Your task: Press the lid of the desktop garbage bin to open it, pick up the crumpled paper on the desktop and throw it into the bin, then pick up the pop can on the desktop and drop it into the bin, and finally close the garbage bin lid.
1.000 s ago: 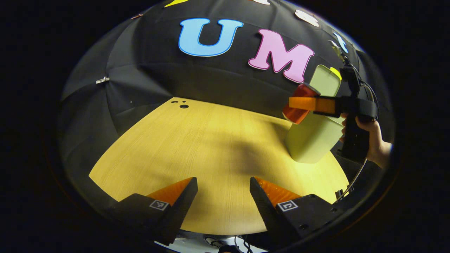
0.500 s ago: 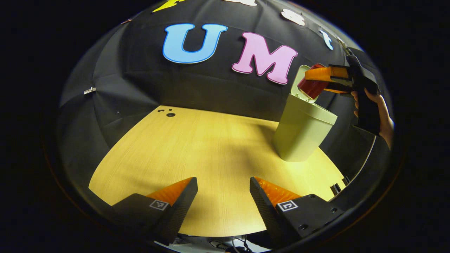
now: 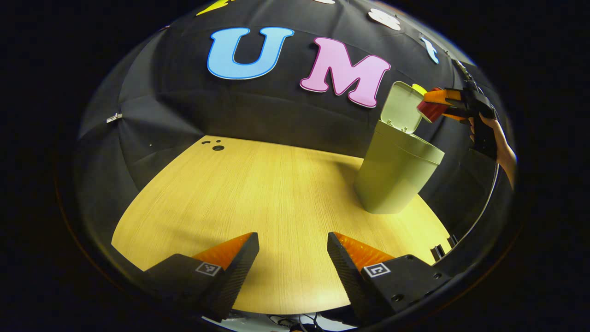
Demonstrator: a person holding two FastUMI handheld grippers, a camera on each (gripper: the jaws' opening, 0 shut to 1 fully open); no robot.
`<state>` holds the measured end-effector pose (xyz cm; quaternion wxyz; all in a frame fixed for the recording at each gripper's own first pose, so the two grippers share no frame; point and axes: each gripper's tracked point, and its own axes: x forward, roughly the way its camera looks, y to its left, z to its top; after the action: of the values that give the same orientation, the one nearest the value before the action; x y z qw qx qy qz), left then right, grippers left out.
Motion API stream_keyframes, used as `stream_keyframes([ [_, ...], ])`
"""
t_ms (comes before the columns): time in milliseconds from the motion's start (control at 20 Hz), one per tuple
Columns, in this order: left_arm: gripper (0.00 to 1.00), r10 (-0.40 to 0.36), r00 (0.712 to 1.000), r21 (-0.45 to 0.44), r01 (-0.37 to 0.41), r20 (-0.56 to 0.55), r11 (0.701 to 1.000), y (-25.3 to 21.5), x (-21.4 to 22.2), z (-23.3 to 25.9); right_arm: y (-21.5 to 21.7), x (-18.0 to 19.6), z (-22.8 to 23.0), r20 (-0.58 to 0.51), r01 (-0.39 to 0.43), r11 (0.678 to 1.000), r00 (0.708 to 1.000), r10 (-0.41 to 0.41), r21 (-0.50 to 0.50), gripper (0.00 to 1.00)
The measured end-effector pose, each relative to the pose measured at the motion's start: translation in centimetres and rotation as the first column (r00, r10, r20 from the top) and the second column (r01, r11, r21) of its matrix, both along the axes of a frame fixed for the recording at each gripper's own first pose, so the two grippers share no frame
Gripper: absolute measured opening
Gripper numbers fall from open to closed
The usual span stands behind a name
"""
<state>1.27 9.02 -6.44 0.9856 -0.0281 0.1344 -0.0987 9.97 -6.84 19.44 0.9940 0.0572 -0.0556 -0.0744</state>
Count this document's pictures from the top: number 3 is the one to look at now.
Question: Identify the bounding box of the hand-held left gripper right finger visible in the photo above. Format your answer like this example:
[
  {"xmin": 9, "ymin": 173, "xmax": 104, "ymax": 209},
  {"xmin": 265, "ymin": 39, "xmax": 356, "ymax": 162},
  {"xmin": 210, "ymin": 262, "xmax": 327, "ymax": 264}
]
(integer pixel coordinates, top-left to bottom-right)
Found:
[{"xmin": 327, "ymin": 232, "xmax": 454, "ymax": 323}]

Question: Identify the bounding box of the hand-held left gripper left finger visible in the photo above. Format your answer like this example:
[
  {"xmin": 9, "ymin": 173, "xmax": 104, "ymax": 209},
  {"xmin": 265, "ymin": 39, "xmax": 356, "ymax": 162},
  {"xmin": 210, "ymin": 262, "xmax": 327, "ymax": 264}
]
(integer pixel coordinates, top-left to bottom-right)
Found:
[{"xmin": 143, "ymin": 232, "xmax": 260, "ymax": 322}]

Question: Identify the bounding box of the red pop can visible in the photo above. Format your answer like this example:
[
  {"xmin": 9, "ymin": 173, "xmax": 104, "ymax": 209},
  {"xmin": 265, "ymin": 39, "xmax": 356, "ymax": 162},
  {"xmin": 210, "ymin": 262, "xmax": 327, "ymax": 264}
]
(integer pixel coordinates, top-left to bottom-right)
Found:
[{"xmin": 416, "ymin": 99, "xmax": 450, "ymax": 124}]

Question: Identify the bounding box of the pale green desktop garbage bin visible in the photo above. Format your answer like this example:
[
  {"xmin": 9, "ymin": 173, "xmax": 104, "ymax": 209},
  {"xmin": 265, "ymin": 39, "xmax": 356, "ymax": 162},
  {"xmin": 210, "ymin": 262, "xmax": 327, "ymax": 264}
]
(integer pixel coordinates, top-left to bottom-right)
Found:
[{"xmin": 354, "ymin": 81, "xmax": 445, "ymax": 215}]

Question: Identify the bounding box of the black backdrop cloth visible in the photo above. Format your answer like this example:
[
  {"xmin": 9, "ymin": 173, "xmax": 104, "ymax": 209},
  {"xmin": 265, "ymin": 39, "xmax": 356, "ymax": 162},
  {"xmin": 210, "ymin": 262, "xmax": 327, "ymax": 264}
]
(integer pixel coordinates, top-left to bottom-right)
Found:
[{"xmin": 76, "ymin": 0, "xmax": 514, "ymax": 259}]

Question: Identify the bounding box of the black cable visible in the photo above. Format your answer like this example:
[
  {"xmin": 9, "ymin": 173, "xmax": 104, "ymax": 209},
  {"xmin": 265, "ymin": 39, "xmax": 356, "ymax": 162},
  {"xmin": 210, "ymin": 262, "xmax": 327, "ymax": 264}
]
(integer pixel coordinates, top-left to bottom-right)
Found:
[{"xmin": 267, "ymin": 313, "xmax": 332, "ymax": 332}]

